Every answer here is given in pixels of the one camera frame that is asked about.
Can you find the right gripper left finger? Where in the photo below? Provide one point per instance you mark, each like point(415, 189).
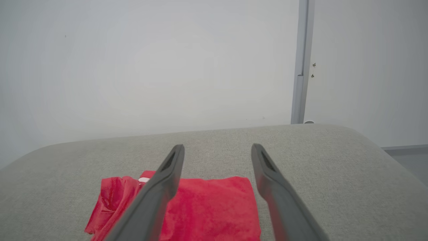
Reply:
point(157, 201)

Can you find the grey metal post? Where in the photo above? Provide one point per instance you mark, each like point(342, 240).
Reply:
point(302, 50)

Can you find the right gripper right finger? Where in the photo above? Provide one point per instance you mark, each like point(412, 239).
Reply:
point(284, 207)

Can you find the red and white shirt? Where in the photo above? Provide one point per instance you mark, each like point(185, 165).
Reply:
point(214, 207)

